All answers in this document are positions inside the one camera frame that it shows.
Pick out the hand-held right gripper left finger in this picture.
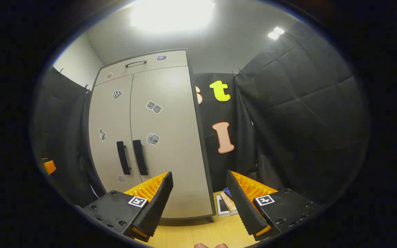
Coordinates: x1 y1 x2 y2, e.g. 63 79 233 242
82 171 174 242

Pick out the beige double-door shoe cabinet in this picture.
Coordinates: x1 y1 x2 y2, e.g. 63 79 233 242
88 49 217 223

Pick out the large ceiling light panel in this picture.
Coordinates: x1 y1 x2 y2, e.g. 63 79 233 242
130 0 217 34

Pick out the small ceiling light panel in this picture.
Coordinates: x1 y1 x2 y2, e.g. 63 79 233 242
267 27 285 40

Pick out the white book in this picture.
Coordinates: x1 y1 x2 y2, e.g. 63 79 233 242
216 195 239 217

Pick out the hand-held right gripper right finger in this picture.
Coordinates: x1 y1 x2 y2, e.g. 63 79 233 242
226 170 323 241

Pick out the beige cabinet top drawer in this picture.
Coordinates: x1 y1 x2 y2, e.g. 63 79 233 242
95 50 189 86

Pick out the cabinet door with grey stickers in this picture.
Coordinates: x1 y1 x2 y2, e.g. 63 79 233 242
130 65 215 219

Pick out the cabinet door with checkered sticker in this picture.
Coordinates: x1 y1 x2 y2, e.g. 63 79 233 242
88 74 143 194

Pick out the black backdrop cloth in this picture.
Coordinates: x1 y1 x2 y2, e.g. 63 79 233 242
32 21 370 208

